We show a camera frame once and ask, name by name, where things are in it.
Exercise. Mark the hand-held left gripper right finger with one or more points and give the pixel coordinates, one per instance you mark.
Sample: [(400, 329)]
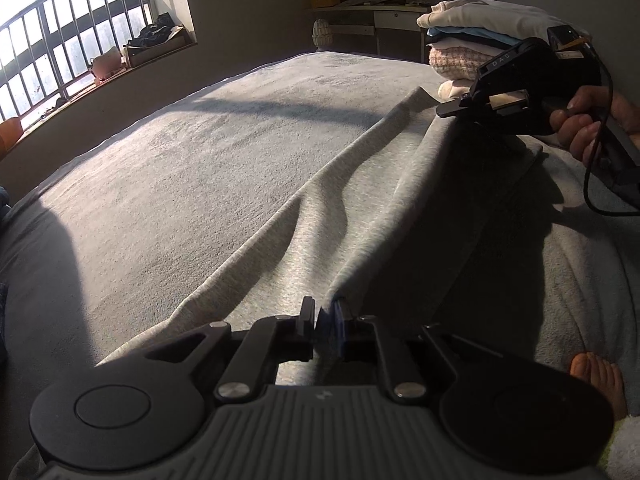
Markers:
[(337, 325)]

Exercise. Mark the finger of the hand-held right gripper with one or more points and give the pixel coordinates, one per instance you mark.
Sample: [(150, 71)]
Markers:
[(455, 109)]

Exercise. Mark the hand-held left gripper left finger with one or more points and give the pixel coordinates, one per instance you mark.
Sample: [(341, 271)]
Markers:
[(306, 325)]

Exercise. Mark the grey hoodie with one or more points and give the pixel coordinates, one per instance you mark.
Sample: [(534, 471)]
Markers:
[(350, 210)]

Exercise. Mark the pile of folded clothes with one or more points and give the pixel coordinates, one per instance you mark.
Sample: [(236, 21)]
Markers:
[(475, 35)]

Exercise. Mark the dark clothes bundle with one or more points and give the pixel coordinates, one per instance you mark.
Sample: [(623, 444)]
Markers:
[(152, 32)]

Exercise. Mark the person's right hand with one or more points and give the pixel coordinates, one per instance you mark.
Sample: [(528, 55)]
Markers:
[(580, 130)]

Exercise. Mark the beige folded garment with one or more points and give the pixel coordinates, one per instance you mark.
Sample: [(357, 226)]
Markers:
[(455, 89)]

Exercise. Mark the cream folded garment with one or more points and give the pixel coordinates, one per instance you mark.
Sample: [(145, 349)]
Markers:
[(500, 15)]

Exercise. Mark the white desk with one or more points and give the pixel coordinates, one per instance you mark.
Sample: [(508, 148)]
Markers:
[(395, 20)]

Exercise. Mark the papers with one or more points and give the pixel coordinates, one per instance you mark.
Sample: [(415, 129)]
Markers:
[(370, 1)]

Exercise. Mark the cream pinecone ornament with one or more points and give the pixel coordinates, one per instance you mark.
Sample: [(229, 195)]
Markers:
[(322, 35)]

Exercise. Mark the grey bed blanket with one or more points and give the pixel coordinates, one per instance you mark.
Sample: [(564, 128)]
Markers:
[(175, 170)]

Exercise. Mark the person's bare foot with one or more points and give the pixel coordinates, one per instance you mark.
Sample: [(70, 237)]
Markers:
[(597, 380)]

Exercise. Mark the cardboard box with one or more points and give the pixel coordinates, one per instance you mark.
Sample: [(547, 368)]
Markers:
[(160, 50)]

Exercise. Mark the white fluffy robe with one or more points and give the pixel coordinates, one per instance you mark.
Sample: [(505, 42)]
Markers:
[(625, 450)]

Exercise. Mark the pink helmet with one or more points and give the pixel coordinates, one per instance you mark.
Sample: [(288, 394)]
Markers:
[(107, 62)]

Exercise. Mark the orange bag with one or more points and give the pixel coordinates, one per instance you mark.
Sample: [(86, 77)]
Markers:
[(9, 135)]

